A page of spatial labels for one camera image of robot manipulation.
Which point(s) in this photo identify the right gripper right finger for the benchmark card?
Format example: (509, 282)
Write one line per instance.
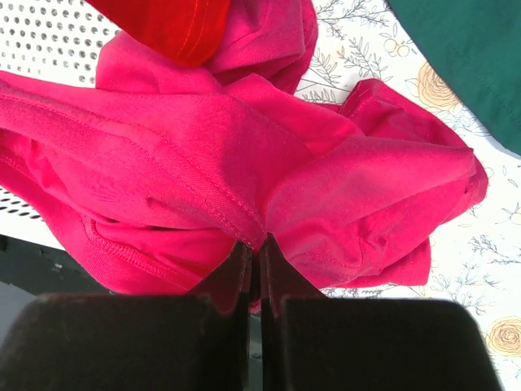
(313, 342)

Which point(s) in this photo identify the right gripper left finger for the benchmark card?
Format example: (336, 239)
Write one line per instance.
(195, 341)

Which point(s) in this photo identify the magenta t shirt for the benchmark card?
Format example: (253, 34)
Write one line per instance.
(149, 178)

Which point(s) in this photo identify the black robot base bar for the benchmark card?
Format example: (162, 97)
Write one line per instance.
(39, 269)

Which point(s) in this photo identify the red t shirt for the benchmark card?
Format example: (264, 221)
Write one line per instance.
(188, 32)

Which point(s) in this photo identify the white perforated plastic basket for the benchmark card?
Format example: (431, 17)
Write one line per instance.
(56, 41)

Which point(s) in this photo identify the teal green shorts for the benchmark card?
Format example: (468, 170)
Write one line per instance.
(474, 46)

